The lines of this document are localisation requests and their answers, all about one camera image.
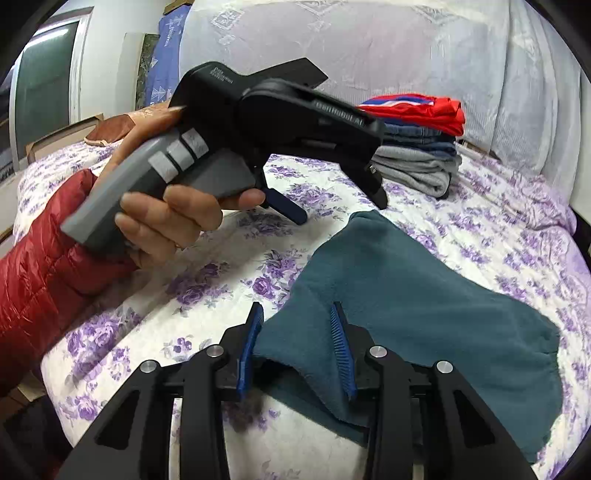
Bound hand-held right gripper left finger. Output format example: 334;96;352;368
58;302;265;480

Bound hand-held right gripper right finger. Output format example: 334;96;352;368
329;302;539;480

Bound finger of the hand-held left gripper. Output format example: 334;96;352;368
342;156;389;211
257;166;308;226

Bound teal pants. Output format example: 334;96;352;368
252;210;561;464

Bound person's left forearm red sleeve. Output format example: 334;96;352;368
0;168;139;398

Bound folded grey pants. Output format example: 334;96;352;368
369;147;462;199

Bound person's left hand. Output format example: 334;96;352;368
95;110;267;269

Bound folded blue jeans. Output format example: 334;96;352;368
383;122;459;160

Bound folded red white blue garment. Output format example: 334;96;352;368
358;95;465;137

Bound blue printed cloth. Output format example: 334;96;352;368
144;11;188;109

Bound purple floral bed sheet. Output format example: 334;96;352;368
14;138;591;480

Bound green printed board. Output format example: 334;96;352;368
134;32;160;109

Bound white lace cover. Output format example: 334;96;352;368
178;0;578;213

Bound flat cardboard box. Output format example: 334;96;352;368
25;113;105;164

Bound glass window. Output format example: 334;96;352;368
9;11;93;171

